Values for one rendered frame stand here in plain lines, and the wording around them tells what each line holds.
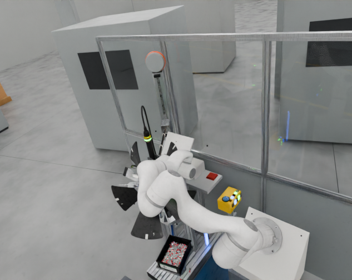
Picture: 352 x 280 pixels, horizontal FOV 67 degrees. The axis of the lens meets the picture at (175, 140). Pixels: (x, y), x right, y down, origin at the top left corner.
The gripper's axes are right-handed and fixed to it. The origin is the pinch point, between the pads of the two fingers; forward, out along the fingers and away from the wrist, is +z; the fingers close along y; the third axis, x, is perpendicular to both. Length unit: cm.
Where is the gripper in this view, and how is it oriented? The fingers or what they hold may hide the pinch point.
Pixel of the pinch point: (152, 158)
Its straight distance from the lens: 171.3
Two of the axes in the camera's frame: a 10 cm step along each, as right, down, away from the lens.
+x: -1.5, -8.4, -5.2
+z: -7.7, -2.3, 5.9
